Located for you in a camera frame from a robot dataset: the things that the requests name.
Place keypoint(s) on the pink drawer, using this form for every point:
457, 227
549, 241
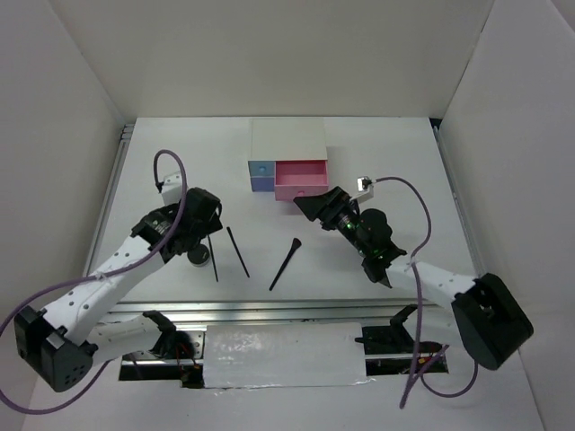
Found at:
300, 179

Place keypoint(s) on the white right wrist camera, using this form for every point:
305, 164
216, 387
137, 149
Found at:
365, 190

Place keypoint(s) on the black fan makeup brush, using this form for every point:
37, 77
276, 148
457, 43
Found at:
295, 245

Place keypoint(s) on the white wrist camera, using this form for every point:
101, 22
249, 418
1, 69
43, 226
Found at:
365, 190
171, 188

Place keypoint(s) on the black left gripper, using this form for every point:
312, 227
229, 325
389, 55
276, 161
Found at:
212, 227

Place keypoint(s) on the black round powder jar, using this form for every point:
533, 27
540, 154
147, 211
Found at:
199, 257

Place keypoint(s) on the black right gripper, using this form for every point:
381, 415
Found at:
314, 205

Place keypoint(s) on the white drawer cabinet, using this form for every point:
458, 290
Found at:
288, 139

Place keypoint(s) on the thin black makeup brush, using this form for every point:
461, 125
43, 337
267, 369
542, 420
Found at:
237, 251

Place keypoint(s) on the aluminium rail frame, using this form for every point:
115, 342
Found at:
263, 312

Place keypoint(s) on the white foam block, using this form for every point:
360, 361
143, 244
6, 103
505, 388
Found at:
283, 355

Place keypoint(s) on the light blue drawer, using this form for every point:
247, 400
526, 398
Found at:
261, 168

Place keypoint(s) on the purple drawer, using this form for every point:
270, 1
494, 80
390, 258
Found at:
262, 183

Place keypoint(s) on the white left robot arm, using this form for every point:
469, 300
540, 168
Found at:
66, 338

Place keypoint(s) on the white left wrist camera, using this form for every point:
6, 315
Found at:
171, 188

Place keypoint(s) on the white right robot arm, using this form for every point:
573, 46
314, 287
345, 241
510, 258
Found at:
491, 324

